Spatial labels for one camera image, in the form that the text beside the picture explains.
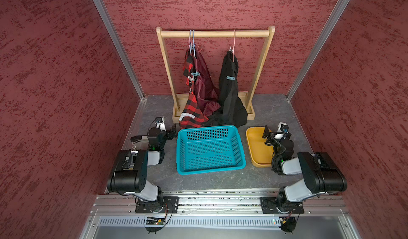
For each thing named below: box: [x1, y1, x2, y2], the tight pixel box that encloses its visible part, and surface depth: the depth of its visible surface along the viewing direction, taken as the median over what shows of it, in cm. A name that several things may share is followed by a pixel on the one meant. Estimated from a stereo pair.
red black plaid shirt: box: [178, 49, 209, 130], surface depth 80 cm
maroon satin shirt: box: [192, 49, 221, 118], surface depth 79 cm
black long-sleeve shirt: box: [204, 50, 249, 128], surface depth 78 cm
